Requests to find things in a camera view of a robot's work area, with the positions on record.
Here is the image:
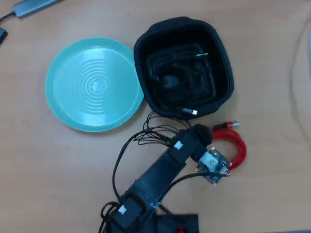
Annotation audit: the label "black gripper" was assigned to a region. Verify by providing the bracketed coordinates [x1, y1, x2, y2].
[169, 123, 215, 162]

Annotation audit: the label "black charging cable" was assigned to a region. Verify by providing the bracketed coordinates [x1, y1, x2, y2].
[145, 47, 216, 116]

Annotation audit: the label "red charging cable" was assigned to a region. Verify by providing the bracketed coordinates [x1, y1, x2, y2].
[210, 120, 248, 172]

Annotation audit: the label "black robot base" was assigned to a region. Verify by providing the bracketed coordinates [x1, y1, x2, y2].
[97, 213, 200, 233]

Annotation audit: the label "black square bowl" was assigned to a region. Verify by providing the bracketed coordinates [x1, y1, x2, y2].
[133, 16, 236, 120]

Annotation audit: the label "grey usb hub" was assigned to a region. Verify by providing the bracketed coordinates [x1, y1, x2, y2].
[12, 0, 65, 19]

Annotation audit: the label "dark flat connector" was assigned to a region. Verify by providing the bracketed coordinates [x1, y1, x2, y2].
[0, 28, 9, 46]

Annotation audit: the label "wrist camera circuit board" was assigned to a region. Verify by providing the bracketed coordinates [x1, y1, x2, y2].
[195, 147, 233, 186]

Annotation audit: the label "thin black robot wires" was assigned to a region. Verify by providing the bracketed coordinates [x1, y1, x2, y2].
[112, 110, 192, 202]

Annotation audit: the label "white cable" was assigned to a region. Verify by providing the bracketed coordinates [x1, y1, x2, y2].
[290, 12, 311, 146]

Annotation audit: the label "black hub cable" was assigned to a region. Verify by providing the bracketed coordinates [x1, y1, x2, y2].
[0, 11, 16, 24]

